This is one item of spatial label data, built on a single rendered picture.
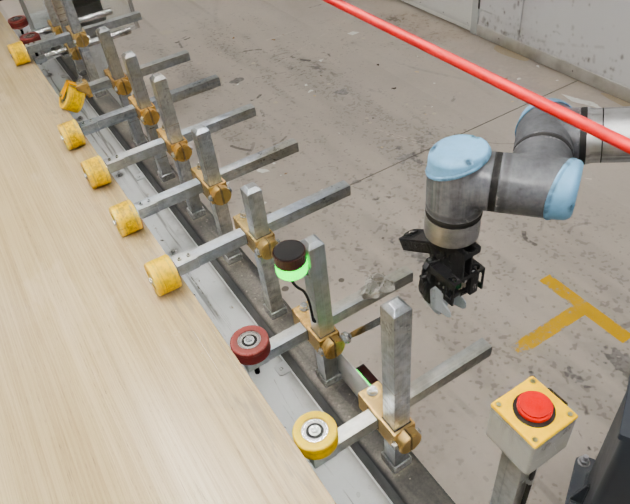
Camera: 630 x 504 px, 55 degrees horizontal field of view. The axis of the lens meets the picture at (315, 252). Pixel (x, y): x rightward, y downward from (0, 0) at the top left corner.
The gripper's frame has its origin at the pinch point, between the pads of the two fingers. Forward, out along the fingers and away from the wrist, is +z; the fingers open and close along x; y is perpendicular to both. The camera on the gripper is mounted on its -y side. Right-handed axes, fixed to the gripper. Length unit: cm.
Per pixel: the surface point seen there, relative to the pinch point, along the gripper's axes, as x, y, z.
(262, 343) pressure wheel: -29.8, -17.9, 7.0
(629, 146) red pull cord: -24, 40, -67
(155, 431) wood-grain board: -55, -12, 8
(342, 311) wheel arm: -10.0, -18.8, 11.8
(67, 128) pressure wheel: -40, -118, 0
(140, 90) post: -16, -115, -5
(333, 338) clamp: -16.2, -13.0, 10.7
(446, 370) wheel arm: -1.5, 5.3, 13.5
